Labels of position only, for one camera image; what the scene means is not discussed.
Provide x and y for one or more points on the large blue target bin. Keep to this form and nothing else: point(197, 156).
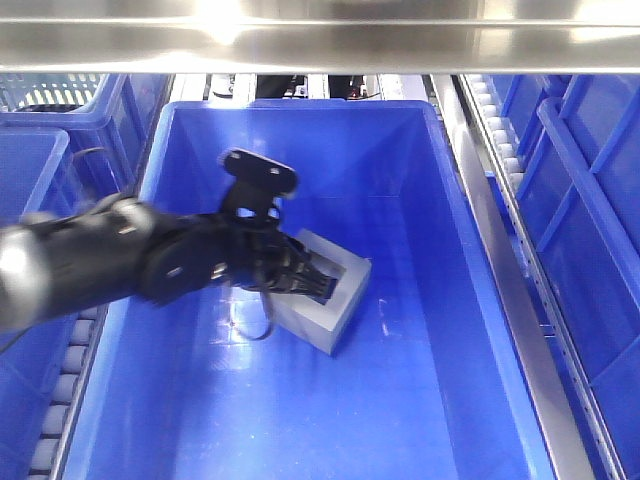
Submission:
point(424, 382)

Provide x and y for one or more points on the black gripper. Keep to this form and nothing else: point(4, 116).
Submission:
point(266, 260)

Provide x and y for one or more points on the white roller conveyor track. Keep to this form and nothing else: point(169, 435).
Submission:
point(545, 280)

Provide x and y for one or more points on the gray square hollow base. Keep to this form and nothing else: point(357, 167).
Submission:
point(320, 323)

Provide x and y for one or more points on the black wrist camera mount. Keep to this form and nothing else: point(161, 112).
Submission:
point(258, 181)

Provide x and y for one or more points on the blue bin far right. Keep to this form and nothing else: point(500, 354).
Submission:
point(572, 142)

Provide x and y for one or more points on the blue bin left side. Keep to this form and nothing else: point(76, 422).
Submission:
point(67, 140)

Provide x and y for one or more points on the steel crossbar rail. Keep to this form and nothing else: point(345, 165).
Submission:
point(326, 37)

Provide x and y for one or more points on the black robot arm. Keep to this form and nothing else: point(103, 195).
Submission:
point(52, 267)

